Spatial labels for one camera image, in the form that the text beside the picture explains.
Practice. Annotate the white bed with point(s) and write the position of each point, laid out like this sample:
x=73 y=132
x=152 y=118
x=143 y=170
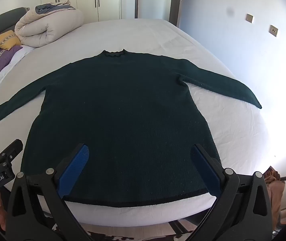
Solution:
x=145 y=35

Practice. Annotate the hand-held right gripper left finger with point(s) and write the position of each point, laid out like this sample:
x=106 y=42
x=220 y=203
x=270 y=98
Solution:
x=75 y=170

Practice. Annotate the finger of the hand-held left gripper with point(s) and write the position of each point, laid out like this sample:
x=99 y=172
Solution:
x=11 y=150

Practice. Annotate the yellow patterned pillow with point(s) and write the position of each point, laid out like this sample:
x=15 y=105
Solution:
x=6 y=40

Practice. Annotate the brown cloth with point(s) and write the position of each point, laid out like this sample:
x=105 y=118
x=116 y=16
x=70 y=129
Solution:
x=275 y=190

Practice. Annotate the folded beige duvet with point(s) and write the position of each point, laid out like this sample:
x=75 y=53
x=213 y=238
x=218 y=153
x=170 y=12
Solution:
x=47 y=25

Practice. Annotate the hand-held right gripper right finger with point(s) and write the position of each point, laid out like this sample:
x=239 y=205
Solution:
x=208 y=173

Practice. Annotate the dark green sweater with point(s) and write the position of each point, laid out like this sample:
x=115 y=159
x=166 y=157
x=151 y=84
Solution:
x=122 y=118

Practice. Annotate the purple patterned pillow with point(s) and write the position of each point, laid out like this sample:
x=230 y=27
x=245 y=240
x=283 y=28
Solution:
x=0 y=59

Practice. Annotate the grey door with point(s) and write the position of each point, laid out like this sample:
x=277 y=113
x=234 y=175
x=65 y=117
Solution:
x=176 y=7

